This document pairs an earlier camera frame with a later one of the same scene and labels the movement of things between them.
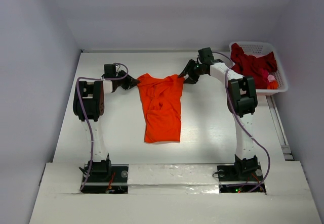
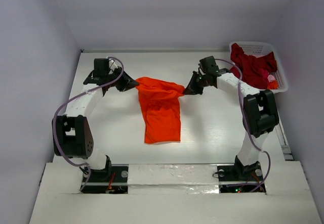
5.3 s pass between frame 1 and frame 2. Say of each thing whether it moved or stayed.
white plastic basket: stayed
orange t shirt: moved
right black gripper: moved
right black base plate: stayed
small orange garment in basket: stayed
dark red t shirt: stayed
